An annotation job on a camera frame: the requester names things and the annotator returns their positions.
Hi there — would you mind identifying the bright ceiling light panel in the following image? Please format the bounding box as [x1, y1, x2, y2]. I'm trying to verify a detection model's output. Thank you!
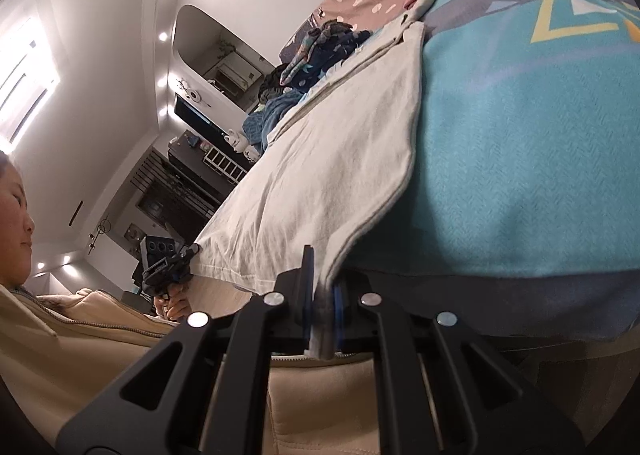
[0, 17, 60, 144]

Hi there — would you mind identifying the folded dark blue cloth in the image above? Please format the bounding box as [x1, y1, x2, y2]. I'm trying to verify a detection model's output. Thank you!
[295, 30, 373, 90]

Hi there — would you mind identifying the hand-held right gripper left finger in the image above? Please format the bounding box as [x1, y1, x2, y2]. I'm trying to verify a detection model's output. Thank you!
[55, 245, 318, 455]

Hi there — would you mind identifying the person's left hand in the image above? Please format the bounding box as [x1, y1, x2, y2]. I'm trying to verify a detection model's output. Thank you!
[154, 285, 193, 322]

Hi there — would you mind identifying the round wall decoration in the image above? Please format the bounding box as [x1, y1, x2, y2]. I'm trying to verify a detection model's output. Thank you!
[176, 79, 206, 106]

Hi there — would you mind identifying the person's head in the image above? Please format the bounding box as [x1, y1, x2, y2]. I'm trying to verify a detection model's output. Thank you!
[0, 150, 36, 287]

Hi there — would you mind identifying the pile of black clothes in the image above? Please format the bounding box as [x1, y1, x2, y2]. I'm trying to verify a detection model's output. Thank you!
[257, 67, 292, 103]

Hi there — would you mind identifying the white cat figurine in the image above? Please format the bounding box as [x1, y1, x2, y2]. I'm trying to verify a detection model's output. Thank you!
[223, 129, 261, 160]

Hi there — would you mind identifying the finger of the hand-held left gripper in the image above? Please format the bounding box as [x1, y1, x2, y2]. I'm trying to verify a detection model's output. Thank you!
[152, 262, 195, 287]
[169, 244, 202, 265]

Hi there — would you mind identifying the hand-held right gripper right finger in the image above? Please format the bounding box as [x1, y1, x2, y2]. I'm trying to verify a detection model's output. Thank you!
[332, 280, 586, 455]

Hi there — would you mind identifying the grey long-sleeve shirt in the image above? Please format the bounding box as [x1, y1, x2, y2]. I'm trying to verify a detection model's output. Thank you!
[192, 0, 436, 361]

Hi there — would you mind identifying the white shelf rack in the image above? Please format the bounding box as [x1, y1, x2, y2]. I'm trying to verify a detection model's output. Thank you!
[202, 145, 251, 184]

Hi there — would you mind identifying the folded floral cloth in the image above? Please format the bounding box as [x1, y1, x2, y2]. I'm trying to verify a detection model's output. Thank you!
[282, 22, 353, 86]

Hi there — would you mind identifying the blue fleece blanket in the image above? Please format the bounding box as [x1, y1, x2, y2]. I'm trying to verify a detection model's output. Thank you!
[242, 92, 307, 148]

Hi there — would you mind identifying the bed with blue patterned sheet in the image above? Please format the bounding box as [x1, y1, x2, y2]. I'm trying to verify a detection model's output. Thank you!
[270, 0, 640, 343]

